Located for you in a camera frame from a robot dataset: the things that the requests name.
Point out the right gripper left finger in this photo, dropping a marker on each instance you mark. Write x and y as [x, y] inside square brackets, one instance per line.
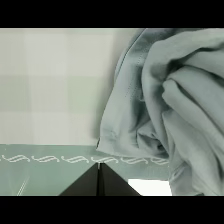
[87, 185]

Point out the pale grey-blue T-shirt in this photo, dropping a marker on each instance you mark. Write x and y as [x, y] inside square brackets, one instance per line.
[173, 110]

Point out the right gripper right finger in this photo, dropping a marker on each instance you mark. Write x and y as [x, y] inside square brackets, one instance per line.
[111, 185]

